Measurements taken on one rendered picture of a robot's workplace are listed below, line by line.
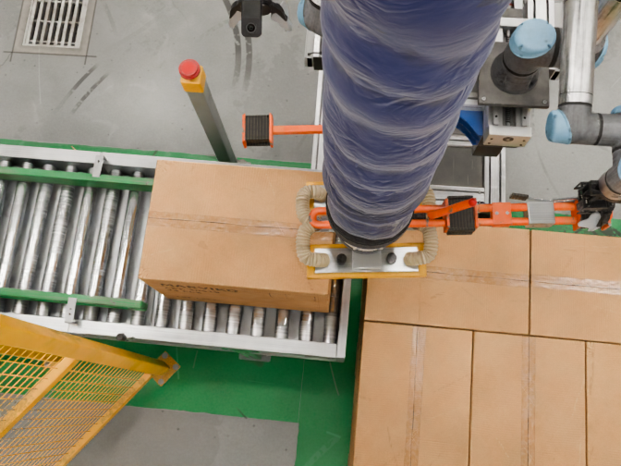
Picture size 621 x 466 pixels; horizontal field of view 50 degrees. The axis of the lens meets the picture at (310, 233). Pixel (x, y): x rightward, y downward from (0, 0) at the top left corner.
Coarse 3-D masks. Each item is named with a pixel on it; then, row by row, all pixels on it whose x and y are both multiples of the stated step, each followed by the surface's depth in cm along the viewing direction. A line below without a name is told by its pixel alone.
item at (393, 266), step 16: (336, 256) 188; (384, 256) 188; (400, 256) 188; (320, 272) 187; (336, 272) 187; (352, 272) 187; (368, 272) 187; (384, 272) 187; (400, 272) 187; (416, 272) 187
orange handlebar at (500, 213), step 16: (288, 128) 186; (304, 128) 186; (320, 128) 186; (320, 208) 180; (416, 208) 179; (432, 208) 179; (480, 208) 179; (496, 208) 178; (512, 208) 179; (560, 208) 178; (320, 224) 179; (416, 224) 178; (432, 224) 178; (480, 224) 178; (496, 224) 177; (512, 224) 178; (528, 224) 178; (560, 224) 178
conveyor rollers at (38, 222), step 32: (0, 192) 260; (64, 192) 258; (96, 192) 261; (128, 192) 259; (32, 224) 256; (64, 224) 256; (128, 224) 254; (32, 256) 253; (96, 256) 251; (128, 256) 252; (96, 288) 248; (160, 320) 244; (256, 320) 243; (288, 320) 244
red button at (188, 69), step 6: (186, 60) 217; (192, 60) 216; (180, 66) 216; (186, 66) 216; (192, 66) 216; (198, 66) 217; (180, 72) 216; (186, 72) 215; (192, 72) 215; (198, 72) 216; (186, 78) 216; (192, 78) 216
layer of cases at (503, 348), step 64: (448, 256) 248; (512, 256) 247; (576, 256) 246; (384, 320) 242; (448, 320) 242; (512, 320) 241; (576, 320) 240; (384, 384) 236; (448, 384) 236; (512, 384) 235; (576, 384) 234; (384, 448) 231; (448, 448) 230; (512, 448) 230; (576, 448) 229
